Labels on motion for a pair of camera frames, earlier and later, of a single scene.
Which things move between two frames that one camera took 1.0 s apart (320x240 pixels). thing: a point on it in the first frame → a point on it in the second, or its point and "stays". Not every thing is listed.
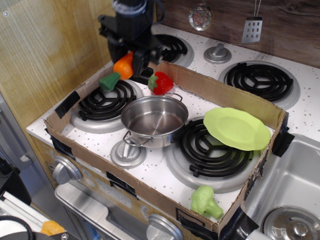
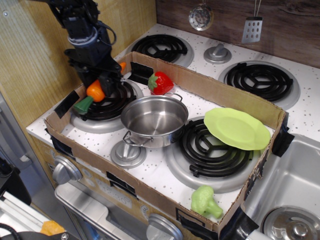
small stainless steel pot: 154,121 stays
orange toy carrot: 123,67 → 95,92
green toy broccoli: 202,202 stays
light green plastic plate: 237,128 stays
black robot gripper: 133,25 → 96,58
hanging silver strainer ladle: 200,16 stays
